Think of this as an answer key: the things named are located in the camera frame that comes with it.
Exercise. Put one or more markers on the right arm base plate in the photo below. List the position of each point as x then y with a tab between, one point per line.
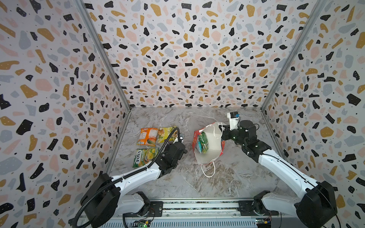
249	208

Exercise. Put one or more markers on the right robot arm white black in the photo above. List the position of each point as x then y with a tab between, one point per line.
314	204

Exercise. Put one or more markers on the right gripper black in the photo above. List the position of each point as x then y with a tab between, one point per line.
226	135

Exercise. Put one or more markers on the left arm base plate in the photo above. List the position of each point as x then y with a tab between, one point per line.
153	209

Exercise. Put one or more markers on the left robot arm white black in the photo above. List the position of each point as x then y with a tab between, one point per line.
110	196

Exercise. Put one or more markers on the aluminium mounting rail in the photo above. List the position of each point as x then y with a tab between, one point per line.
204	213

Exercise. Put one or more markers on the left green circuit board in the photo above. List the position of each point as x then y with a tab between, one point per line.
141	224

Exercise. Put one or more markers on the right circuit board with wires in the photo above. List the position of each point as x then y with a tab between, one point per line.
263	223

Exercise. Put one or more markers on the red paper gift bag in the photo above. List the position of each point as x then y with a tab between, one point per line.
216	146

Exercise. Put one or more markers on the orange fruit candy packet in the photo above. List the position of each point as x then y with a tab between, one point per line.
148	137

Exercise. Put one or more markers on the yellow-green snack packet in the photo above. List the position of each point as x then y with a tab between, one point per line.
164	132

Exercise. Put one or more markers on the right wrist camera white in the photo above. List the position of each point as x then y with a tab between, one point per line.
234	119

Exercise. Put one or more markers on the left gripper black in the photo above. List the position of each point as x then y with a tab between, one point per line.
167	148

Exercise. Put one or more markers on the green yellow candy packet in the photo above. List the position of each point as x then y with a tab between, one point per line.
144	156

